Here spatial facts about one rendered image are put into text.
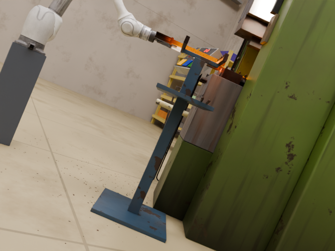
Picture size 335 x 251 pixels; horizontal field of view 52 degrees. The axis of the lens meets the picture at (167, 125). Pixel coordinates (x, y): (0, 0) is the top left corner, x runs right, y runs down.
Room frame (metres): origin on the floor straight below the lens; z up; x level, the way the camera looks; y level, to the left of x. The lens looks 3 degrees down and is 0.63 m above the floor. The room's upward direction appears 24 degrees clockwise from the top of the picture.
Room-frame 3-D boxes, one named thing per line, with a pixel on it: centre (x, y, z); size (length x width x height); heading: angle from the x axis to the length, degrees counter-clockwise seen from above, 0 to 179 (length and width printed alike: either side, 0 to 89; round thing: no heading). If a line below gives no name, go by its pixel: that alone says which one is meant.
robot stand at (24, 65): (2.13, 0.98, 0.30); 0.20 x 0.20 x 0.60; 28
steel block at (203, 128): (2.30, -0.39, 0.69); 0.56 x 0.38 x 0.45; 93
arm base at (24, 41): (2.11, 0.97, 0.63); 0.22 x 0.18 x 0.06; 28
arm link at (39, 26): (2.14, 0.98, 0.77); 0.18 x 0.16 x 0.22; 14
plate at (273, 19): (2.04, -0.32, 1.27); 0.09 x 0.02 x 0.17; 3
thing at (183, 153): (2.30, -0.39, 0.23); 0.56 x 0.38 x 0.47; 93
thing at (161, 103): (2.69, -0.06, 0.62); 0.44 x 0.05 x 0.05; 93
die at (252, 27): (2.36, -0.38, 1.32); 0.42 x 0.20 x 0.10; 93
